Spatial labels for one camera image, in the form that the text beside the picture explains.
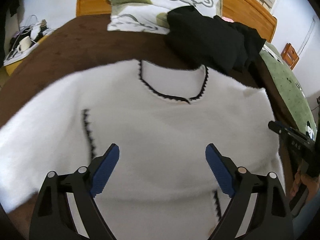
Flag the person right hand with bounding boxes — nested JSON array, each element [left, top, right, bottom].
[[290, 171, 319, 203]]

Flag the brown bed sheet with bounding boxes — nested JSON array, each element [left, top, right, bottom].
[[1, 16, 287, 238]]

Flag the green cow print blanket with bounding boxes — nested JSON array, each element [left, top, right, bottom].
[[259, 42, 317, 140]]

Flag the white fuzzy cardigan black trim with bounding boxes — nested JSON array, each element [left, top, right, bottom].
[[1, 60, 285, 239]]

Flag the wooden chair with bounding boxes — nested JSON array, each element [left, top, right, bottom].
[[281, 43, 299, 70]]

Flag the white mug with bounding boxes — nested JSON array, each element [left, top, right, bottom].
[[17, 36, 33, 53]]

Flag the white bear print pillow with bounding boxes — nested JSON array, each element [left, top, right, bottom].
[[107, 0, 223, 34]]

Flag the black garment pile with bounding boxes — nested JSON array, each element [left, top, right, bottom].
[[164, 6, 266, 74]]

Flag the wooden headboard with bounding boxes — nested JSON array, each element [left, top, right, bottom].
[[76, 0, 277, 42]]

